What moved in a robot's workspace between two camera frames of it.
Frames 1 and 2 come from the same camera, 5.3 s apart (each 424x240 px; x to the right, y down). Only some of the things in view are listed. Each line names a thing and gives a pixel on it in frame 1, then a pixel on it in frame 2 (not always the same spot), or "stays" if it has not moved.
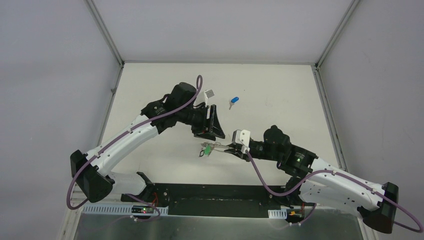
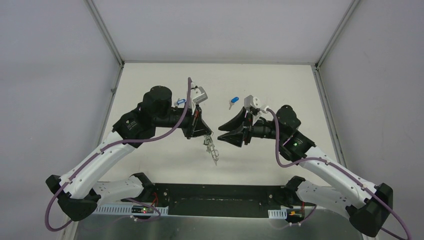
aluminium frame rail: x=322 y=224 stays
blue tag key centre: x=232 y=101 stays
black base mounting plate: x=236 y=199 stays
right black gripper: x=238 y=152 to x=235 y=137
